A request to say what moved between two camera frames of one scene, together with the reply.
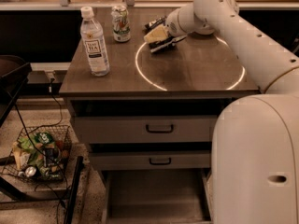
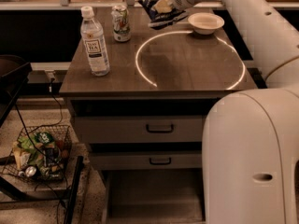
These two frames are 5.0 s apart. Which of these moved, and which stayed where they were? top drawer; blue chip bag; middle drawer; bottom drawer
Moved: blue chip bag
Stayed: top drawer; middle drawer; bottom drawer
